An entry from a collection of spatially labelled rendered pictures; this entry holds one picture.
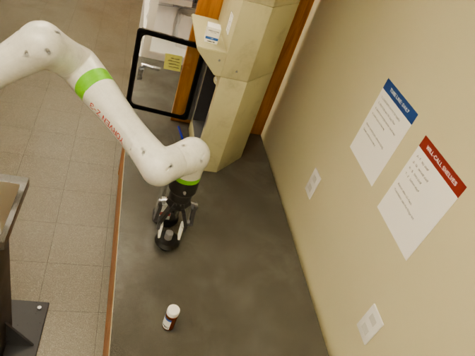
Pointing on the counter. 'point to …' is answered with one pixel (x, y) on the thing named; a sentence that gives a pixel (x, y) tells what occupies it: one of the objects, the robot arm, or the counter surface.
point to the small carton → (212, 32)
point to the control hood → (211, 51)
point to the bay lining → (205, 97)
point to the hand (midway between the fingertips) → (170, 230)
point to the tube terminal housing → (243, 75)
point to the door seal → (134, 70)
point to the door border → (192, 81)
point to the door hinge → (197, 91)
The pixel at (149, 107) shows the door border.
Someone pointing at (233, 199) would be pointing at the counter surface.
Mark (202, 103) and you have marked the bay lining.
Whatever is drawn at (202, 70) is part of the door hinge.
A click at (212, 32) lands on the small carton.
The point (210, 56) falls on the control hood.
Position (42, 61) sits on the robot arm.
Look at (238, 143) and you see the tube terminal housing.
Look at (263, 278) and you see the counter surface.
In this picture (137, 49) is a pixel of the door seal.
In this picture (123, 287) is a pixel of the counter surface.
